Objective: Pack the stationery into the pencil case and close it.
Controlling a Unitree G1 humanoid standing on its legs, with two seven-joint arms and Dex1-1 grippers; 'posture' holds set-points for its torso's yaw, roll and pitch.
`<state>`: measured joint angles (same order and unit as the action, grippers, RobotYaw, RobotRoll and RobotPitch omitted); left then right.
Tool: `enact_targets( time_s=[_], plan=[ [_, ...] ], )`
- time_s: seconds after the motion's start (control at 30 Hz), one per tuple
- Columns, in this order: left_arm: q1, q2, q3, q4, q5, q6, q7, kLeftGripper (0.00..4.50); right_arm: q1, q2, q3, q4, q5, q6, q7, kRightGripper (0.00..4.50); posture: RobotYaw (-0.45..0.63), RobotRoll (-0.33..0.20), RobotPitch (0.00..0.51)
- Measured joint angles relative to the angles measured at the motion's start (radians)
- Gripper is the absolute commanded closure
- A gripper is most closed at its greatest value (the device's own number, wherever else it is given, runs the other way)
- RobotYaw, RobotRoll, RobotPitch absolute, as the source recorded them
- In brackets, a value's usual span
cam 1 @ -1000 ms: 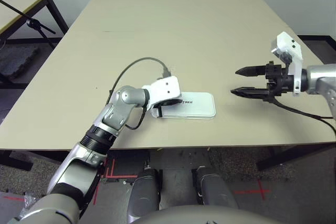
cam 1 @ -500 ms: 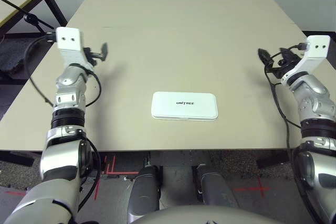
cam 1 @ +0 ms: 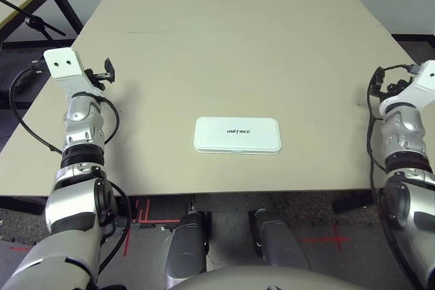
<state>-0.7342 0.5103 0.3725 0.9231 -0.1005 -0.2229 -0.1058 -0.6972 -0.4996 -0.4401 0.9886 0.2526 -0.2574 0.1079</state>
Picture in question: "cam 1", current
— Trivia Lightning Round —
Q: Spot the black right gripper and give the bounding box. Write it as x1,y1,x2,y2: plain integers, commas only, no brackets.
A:
371,67,415,98

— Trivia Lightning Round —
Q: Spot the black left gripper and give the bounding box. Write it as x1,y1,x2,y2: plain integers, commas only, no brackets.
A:
83,58,117,92

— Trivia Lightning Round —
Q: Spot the white plastic pencil case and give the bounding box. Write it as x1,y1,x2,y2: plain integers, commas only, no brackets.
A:
193,116,283,156

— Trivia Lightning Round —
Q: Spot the black tripod stand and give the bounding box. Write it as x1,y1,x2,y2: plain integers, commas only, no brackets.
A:
0,0,67,43

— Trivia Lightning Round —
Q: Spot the dark foam floor mat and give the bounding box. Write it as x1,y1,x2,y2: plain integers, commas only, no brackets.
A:
0,45,52,107

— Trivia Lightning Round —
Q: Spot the grey robot left leg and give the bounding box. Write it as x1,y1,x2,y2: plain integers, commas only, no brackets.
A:
162,210,210,289

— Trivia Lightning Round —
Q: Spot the grey robot torso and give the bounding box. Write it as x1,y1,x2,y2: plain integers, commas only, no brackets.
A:
169,264,368,290

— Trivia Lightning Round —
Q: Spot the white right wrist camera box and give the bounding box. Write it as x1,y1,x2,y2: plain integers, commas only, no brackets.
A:
379,60,435,114

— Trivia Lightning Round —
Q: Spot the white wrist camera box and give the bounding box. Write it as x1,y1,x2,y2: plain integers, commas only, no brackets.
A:
43,48,106,99
379,60,435,114

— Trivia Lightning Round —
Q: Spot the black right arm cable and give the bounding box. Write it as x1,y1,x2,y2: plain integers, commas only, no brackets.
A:
366,64,425,290

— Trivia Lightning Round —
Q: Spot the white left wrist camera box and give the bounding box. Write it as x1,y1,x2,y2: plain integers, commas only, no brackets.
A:
43,48,106,99

